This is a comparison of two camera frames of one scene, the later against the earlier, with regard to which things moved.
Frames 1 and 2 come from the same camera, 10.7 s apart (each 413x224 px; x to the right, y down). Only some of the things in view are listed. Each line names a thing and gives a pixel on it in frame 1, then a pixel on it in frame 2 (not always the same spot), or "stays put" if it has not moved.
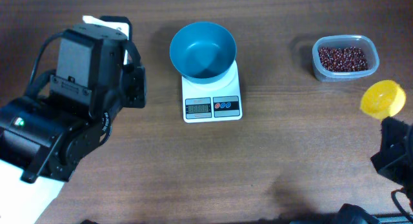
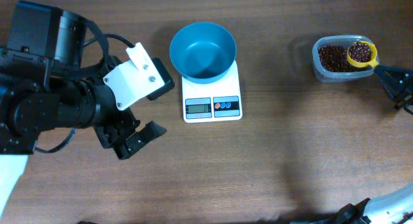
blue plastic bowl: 203,52 stays put
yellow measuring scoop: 382,99 -> 372,62
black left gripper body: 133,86 -> 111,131
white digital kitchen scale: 218,102 stays put
